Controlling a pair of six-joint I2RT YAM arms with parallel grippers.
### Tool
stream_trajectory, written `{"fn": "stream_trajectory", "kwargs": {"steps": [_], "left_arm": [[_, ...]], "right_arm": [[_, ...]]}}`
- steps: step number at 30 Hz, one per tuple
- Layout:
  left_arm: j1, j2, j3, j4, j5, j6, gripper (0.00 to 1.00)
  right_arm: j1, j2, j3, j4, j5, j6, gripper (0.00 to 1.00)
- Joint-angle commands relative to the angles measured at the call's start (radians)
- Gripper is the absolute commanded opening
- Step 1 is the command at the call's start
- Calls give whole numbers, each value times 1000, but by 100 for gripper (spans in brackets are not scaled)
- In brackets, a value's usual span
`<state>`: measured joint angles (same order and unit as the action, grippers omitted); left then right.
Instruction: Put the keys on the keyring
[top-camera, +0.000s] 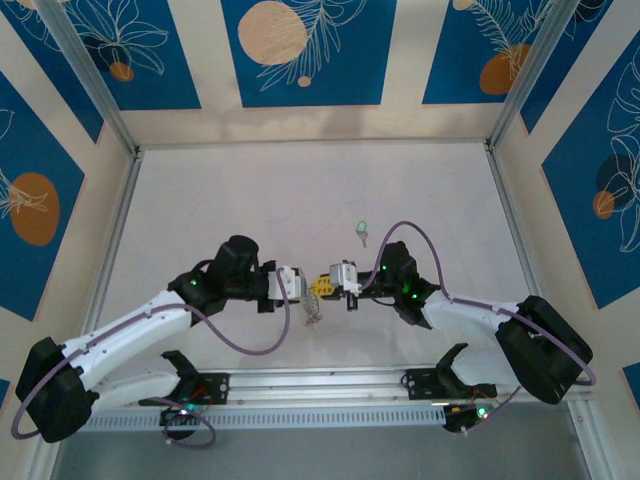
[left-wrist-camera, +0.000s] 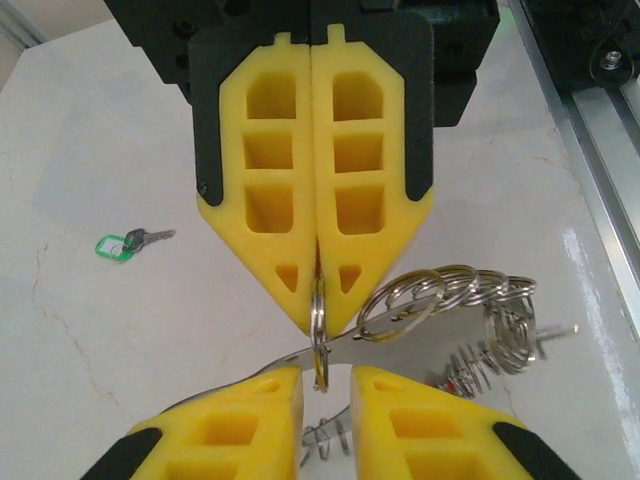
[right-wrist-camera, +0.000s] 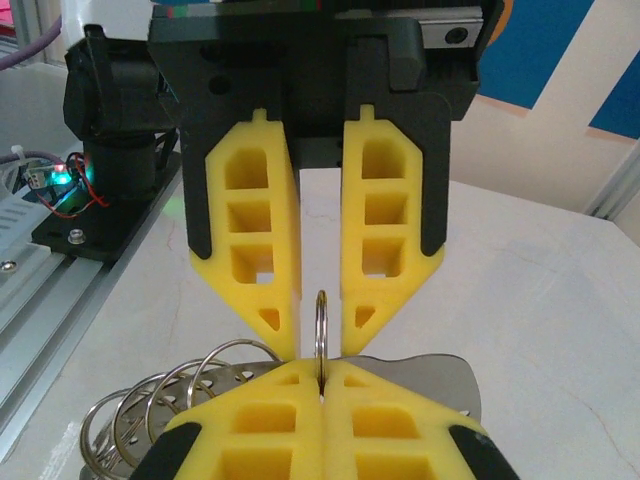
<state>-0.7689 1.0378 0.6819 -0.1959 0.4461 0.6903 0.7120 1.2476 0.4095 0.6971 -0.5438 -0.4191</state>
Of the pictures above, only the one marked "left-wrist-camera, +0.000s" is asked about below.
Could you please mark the key with dark head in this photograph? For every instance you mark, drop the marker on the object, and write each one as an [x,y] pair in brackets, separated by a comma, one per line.
[150,237]

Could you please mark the green plastic key tag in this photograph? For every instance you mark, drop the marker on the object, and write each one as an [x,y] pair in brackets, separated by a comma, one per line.
[112,248]

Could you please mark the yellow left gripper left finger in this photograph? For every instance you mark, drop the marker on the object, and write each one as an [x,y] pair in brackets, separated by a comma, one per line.
[200,450]

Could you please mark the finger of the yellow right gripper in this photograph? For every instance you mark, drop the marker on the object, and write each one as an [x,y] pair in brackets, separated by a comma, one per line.
[395,170]
[232,175]

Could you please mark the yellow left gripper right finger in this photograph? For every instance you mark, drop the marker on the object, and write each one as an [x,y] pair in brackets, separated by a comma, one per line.
[380,440]

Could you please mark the aluminium side frame rail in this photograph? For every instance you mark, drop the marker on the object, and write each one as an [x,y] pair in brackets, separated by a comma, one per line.
[20,22]

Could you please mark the long aluminium frame rail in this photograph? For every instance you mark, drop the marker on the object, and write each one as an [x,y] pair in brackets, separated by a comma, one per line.
[590,130]

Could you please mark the red plastic key tag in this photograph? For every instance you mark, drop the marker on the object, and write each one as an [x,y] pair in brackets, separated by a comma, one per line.
[449,387]

